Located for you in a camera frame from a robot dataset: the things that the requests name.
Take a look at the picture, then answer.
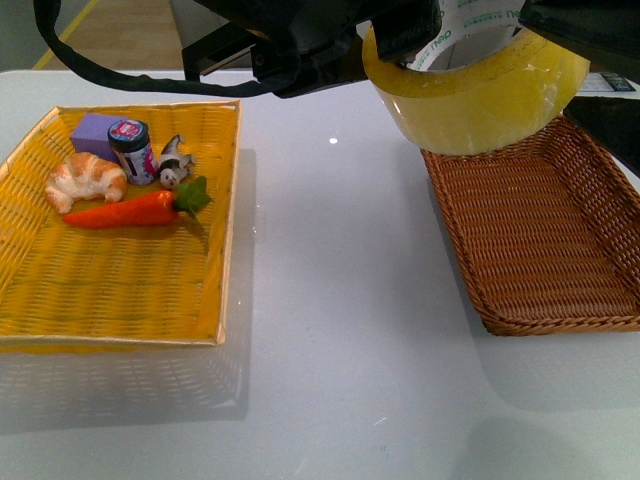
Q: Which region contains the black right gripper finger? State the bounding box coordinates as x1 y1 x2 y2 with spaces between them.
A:
519 1 639 175

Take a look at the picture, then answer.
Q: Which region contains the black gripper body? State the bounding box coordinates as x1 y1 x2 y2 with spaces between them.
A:
180 0 444 99

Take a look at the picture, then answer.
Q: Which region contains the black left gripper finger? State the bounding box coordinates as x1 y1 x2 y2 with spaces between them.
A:
372 0 443 63

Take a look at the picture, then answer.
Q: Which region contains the yellow packing tape roll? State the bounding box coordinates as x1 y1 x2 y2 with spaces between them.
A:
362 1 590 155

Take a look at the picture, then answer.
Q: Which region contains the brown wicker basket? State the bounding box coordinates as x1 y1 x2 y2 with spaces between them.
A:
424 117 639 336

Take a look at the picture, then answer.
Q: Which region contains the yellow woven basket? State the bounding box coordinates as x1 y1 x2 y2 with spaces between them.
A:
1 100 242 354

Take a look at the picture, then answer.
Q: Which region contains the black table label sticker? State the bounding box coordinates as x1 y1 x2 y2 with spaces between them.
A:
580 72 637 93

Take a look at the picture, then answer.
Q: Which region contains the panda toy figure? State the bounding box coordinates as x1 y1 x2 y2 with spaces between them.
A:
158 134 196 190

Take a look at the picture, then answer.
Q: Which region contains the black lidded jar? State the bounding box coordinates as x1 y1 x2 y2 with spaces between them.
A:
107 119 158 186

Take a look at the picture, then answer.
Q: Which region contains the orange toy carrot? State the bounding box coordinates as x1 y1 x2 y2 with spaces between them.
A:
62 176 212 229

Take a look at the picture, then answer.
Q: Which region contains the purple block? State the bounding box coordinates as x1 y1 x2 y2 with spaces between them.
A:
69 113 127 164

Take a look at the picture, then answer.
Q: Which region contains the toy croissant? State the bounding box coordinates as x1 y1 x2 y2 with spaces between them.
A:
44 152 128 214

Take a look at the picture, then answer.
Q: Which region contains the black sleeved cable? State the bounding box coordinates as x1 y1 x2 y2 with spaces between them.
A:
32 0 281 98

